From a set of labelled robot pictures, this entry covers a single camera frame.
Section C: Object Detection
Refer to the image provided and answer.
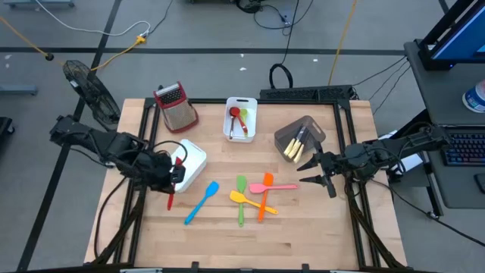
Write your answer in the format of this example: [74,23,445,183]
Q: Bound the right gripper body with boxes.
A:
[312,140,355,199]

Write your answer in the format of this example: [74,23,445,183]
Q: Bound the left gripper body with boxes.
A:
[145,149,186,194]

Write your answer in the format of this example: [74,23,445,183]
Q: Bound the red silicone spatula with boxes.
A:
[167,156,184,212]

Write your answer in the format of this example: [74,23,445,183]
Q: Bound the blue silicone spatula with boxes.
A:
[183,180,221,226]

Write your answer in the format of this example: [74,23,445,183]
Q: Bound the pink silicone spatula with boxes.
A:
[249,182,299,194]

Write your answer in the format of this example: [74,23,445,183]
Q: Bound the yellow silicone spatula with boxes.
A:
[229,190,280,215]

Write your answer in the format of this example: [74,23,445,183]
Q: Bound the large white plastic bin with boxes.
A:
[168,139,208,193]

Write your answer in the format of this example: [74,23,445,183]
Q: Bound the grey translucent plastic bin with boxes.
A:
[274,115,327,164]

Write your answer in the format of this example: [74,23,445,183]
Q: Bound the red metal box grater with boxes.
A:
[153,81,199,134]

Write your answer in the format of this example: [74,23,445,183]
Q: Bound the small white plastic bin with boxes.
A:
[223,96,258,144]

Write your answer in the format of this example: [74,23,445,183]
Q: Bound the black power box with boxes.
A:
[259,84,355,102]

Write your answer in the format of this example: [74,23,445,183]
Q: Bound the white paper sheet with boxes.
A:
[378,130,424,175]

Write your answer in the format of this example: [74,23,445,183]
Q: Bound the black floor fan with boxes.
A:
[62,59,121,133]

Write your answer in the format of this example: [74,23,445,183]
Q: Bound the black backlit keyboard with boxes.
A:
[441,130,485,167]

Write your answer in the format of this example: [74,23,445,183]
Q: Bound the grey computer cart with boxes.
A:
[378,37,485,218]

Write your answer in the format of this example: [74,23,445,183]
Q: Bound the blue white wipes canister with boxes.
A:
[462,79,485,114]

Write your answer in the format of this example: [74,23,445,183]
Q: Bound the black caster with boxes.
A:
[0,116,15,137]

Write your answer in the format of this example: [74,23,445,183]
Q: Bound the black computer monitor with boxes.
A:
[418,0,485,71]

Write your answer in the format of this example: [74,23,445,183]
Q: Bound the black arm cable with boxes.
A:
[151,139,189,166]

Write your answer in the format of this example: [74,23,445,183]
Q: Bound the black looped cable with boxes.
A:
[268,0,302,91]

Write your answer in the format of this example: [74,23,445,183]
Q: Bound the yellow hanging cable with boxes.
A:
[327,0,359,86]

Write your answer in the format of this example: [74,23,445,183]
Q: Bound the yellow extension cable with plug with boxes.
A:
[0,17,148,73]

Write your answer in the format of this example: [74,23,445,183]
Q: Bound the black floor cable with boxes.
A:
[430,212,485,248]

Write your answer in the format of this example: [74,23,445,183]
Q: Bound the white floor cable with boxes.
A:
[36,0,152,38]

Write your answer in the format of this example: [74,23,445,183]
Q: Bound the grey floor rail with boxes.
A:
[3,0,75,8]

